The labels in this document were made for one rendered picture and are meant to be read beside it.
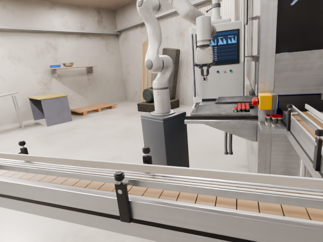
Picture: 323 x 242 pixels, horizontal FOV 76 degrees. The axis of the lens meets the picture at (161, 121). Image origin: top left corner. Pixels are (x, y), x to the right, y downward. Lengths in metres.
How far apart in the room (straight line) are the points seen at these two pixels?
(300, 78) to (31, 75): 7.16
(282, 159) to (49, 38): 7.41
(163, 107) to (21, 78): 6.36
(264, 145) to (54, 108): 5.45
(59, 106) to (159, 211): 5.76
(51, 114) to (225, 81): 4.80
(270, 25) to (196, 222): 0.95
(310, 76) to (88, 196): 1.05
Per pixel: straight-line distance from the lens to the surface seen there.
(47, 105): 6.03
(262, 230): 0.43
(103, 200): 0.51
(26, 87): 7.55
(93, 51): 8.35
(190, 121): 1.23
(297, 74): 1.18
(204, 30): 1.31
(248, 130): 1.31
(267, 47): 1.15
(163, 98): 1.50
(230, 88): 2.19
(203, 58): 1.31
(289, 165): 1.30
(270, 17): 1.17
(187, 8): 1.38
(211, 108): 1.51
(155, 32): 1.52
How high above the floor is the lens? 1.19
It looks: 14 degrees down
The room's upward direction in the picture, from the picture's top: 5 degrees counter-clockwise
